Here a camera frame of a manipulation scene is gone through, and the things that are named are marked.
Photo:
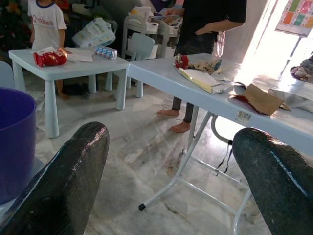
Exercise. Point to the light blue folding table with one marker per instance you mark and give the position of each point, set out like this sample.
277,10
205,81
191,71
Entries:
171,80

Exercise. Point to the light blue kids table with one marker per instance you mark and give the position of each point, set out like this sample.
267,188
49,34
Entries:
73,69

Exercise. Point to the white barcode sticker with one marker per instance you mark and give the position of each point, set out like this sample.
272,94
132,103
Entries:
244,115

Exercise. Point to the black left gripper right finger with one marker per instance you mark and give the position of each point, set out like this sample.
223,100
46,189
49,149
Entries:
276,181

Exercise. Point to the purple plastic rubbish bin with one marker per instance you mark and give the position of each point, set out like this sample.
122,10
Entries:
14,147

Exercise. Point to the child in white shirt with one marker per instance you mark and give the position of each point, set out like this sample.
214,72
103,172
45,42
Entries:
46,27

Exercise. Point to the yellow paper book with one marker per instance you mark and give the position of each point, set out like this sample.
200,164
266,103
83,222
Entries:
200,79

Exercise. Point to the white paper sheet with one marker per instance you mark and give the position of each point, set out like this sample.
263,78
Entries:
80,55

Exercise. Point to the adult in black shirt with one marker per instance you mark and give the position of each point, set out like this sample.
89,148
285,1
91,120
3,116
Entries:
207,12

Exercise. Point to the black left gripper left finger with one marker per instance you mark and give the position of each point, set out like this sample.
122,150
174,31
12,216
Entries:
61,186

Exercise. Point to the pile of clothes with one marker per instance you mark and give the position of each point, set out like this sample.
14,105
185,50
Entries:
304,69

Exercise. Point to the small red toy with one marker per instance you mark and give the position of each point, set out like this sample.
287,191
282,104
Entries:
182,61

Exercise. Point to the brown paper bag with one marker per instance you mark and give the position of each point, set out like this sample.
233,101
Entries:
261,99

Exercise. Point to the colourful wall chart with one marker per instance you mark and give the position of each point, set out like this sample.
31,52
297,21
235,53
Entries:
297,14

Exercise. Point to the dark christmas tree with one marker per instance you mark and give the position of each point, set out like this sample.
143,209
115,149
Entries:
12,27

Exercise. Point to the pack of small white bottles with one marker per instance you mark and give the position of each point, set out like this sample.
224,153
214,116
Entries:
105,52

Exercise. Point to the white shelf trolley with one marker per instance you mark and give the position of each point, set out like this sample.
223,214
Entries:
132,27

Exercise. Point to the patterned wrapping cloth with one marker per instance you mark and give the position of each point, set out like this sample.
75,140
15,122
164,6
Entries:
207,66

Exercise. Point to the white diaper pack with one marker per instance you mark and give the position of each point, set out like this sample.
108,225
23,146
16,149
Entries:
94,33

